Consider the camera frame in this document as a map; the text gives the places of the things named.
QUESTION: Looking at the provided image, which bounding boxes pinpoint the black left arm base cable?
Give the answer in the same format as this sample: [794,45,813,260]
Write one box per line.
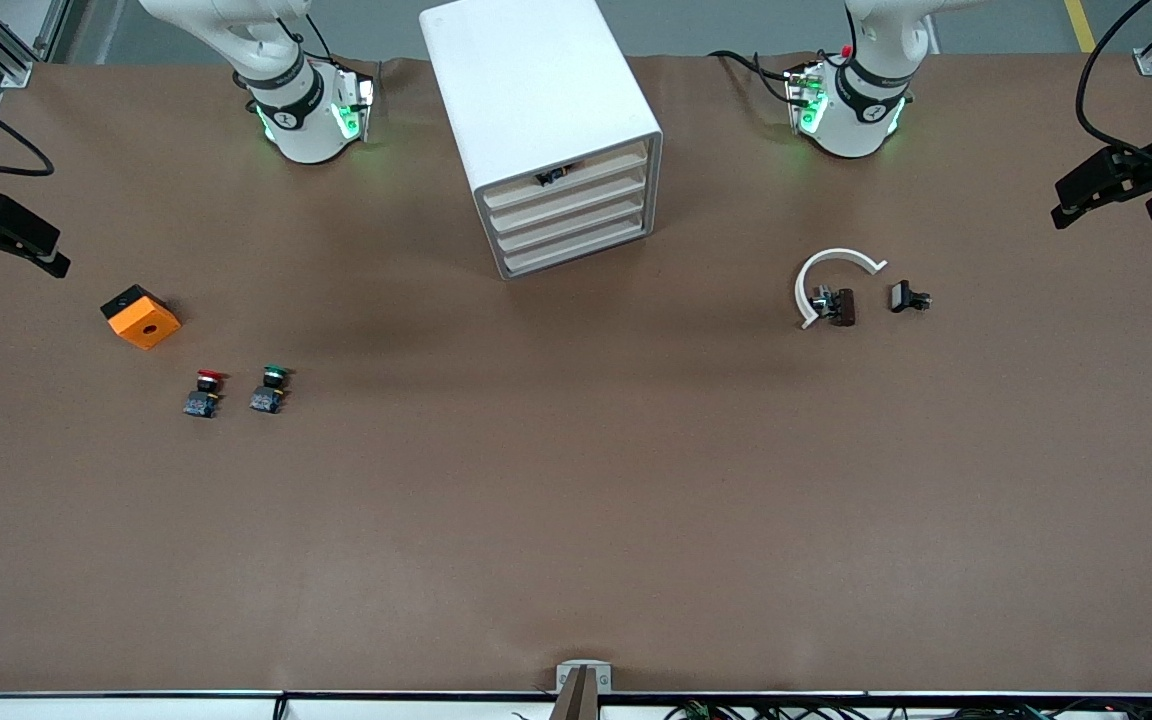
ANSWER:
[708,48,817,106]

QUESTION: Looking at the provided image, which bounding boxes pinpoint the chrome valve brown handle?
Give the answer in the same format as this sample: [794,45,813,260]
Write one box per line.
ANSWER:
[809,285,857,328]

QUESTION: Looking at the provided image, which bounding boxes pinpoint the yellow floor tape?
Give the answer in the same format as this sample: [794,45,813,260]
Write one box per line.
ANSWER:
[1064,0,1102,54]

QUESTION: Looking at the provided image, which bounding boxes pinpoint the orange box with hole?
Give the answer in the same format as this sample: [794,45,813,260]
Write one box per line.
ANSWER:
[99,284,182,351]

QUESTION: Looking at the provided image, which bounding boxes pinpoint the white drawer cabinet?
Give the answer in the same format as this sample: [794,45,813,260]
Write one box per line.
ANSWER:
[419,0,664,281]

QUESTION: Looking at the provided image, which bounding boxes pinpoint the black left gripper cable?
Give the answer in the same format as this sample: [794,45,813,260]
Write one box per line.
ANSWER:
[1076,0,1152,176]

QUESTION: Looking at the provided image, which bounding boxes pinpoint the black arm base cable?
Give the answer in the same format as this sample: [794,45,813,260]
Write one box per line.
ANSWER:
[708,48,817,106]
[256,0,377,76]

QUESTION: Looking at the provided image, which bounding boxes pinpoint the cream plastic drawer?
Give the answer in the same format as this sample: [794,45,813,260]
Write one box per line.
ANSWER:
[495,188,655,255]
[489,165,653,234]
[483,142,651,211]
[501,210,657,276]

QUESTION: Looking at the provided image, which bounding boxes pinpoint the black right arm base cable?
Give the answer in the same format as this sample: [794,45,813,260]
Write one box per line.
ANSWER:
[256,0,377,76]

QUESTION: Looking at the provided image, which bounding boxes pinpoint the brown table cover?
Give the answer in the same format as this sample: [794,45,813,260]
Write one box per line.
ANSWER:
[0,52,1152,698]

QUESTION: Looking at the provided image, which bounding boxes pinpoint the green push button switch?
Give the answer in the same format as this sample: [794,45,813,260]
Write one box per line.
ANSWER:
[248,365,295,415]

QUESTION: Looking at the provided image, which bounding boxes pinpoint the white curved pipe clamp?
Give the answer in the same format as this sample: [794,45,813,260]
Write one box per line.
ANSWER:
[794,247,889,331]

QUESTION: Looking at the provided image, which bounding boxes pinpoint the red push button switch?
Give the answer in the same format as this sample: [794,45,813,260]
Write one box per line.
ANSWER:
[183,368,227,419]

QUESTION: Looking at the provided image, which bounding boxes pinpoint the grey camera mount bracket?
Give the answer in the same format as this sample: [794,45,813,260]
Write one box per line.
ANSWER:
[549,660,615,720]

